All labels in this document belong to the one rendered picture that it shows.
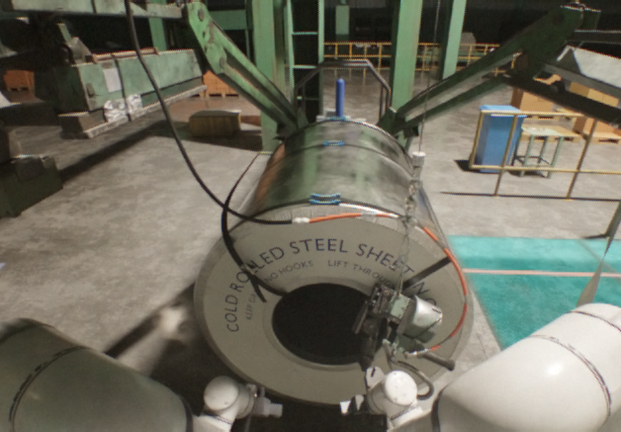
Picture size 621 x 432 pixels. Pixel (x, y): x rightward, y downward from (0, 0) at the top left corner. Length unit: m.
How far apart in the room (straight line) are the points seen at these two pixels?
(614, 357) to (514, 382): 0.13
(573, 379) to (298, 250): 0.98
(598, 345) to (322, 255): 0.93
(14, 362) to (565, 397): 0.60
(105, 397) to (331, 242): 0.94
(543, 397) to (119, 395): 0.44
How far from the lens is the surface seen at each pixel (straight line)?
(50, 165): 1.30
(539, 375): 0.45
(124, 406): 0.44
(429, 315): 1.29
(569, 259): 3.98
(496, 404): 0.45
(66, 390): 0.45
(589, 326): 0.54
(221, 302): 1.53
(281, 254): 1.29
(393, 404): 1.00
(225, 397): 0.97
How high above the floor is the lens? 1.89
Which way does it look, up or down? 29 degrees down
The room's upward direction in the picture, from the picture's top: 1 degrees counter-clockwise
